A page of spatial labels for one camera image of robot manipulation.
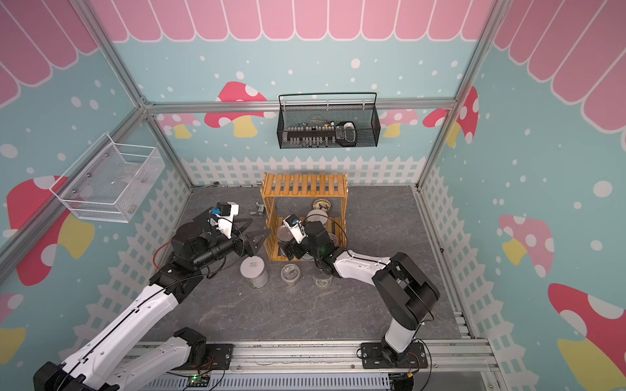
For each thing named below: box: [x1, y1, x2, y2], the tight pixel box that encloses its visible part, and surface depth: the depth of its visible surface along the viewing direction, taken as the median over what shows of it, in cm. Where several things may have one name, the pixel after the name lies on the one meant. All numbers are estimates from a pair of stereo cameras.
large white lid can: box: [239, 254, 269, 290], surface depth 85 cm
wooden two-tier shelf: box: [260, 171, 349, 262], surface depth 87 cm
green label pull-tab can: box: [313, 268, 333, 290], surface depth 85 cm
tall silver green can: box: [277, 224, 295, 242], surface depth 79 cm
